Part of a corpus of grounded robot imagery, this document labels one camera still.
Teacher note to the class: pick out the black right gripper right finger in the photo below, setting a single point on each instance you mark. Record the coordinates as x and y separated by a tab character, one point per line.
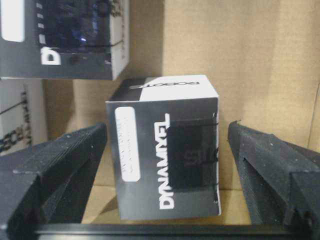
280	180

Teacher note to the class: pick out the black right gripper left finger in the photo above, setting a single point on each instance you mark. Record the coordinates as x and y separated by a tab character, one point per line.
49	183

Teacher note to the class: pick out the white box far left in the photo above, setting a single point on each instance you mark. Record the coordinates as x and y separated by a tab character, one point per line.
23	121

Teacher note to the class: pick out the open brown cardboard box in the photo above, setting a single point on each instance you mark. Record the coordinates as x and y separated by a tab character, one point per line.
261	56

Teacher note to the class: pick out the black white Dynamixel box centre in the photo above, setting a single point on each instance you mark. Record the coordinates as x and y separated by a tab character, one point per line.
164	139

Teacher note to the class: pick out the black Dynamixel box upper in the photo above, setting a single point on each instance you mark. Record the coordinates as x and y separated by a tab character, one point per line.
64	39

